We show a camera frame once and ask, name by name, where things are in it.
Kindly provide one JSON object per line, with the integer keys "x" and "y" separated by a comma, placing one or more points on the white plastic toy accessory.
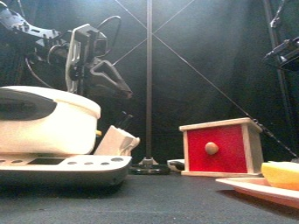
{"x": 116, "y": 143}

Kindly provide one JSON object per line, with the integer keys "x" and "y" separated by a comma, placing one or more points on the metal stand pole with base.
{"x": 148, "y": 87}

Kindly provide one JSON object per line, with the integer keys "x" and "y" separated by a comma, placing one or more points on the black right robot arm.
{"x": 285, "y": 54}

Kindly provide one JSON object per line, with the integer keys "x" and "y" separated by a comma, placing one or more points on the wooden box with red drawer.
{"x": 221, "y": 148}

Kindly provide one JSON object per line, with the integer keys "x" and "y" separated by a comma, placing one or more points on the dark frame post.
{"x": 276, "y": 58}

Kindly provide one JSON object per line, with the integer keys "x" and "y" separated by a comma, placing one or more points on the cream plate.
{"x": 260, "y": 188}

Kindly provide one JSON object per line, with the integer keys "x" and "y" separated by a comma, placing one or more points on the white toy cooking machine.
{"x": 51, "y": 131}

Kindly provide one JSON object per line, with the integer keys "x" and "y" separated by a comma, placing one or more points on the wooden drawer knob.
{"x": 211, "y": 148}

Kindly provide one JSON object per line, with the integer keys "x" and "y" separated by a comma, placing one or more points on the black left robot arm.
{"x": 23, "y": 27}

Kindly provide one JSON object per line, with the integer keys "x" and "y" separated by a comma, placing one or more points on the yellow orange toy food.
{"x": 281, "y": 175}

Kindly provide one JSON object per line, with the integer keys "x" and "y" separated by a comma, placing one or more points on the small white black object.
{"x": 175, "y": 165}

